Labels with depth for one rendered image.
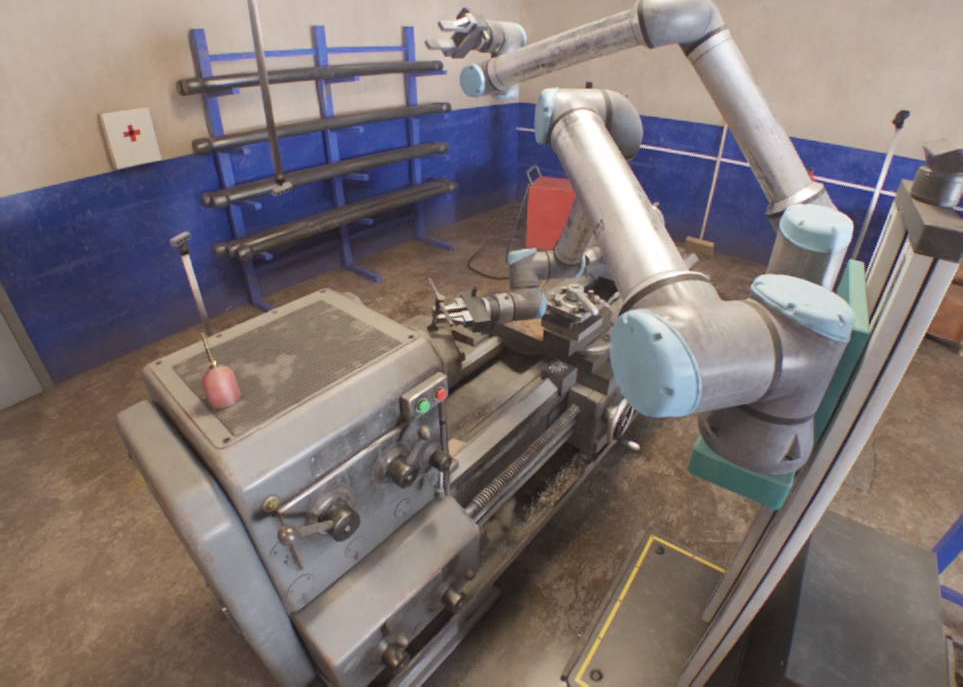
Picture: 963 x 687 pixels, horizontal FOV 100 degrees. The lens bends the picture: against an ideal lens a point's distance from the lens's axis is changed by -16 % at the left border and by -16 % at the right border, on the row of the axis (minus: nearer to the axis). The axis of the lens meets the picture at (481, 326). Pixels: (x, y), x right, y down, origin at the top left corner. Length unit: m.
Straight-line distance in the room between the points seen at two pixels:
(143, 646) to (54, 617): 0.48
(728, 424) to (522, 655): 1.49
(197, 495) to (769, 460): 0.96
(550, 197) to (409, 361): 3.68
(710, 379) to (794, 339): 0.14
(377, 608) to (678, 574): 1.14
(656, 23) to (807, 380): 0.83
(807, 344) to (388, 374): 0.80
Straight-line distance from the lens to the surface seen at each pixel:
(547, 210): 4.70
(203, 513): 0.99
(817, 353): 0.75
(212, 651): 2.34
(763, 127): 1.34
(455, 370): 1.45
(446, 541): 1.40
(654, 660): 1.83
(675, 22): 1.25
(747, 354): 0.68
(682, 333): 0.63
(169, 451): 1.09
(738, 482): 0.87
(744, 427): 0.82
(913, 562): 1.72
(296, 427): 0.99
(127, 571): 2.75
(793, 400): 0.79
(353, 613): 1.31
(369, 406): 1.05
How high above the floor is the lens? 1.95
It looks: 31 degrees down
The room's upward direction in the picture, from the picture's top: straight up
